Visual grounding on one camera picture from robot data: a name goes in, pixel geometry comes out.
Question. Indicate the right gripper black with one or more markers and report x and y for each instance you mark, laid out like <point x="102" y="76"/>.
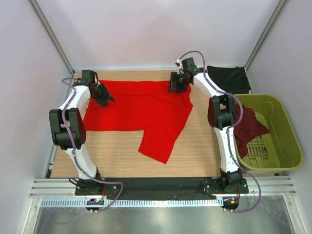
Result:
<point x="173" y="84"/>

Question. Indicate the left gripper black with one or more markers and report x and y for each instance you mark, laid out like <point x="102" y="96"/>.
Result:
<point x="106" y="96"/>

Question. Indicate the bright red t-shirt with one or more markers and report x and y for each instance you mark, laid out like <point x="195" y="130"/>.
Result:
<point x="146" y="106"/>

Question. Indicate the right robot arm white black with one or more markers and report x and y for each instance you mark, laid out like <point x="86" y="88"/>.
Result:
<point x="221" y="116"/>

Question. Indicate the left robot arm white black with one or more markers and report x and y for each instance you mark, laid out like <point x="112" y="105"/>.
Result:
<point x="69" y="133"/>

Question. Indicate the folded black t-shirt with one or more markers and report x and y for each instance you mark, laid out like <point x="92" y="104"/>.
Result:
<point x="231" y="80"/>

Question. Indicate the dark red t-shirt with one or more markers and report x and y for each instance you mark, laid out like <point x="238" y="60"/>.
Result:
<point x="248" y="128"/>

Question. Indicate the green plastic tub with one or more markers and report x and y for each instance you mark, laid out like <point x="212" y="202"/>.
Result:
<point x="276" y="151"/>

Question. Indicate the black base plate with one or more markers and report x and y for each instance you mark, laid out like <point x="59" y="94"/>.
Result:
<point x="158" y="188"/>

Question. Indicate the left aluminium corner post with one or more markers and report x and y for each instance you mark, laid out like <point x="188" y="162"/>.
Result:
<point x="50" y="33"/>

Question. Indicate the aluminium corner post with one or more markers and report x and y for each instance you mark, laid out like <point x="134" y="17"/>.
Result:
<point x="281" y="4"/>
<point x="50" y="33"/>

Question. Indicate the slotted cable duct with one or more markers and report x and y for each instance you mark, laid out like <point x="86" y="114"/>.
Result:
<point x="97" y="203"/>

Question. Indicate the right aluminium corner post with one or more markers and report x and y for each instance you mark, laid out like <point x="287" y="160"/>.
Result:
<point x="281" y="4"/>

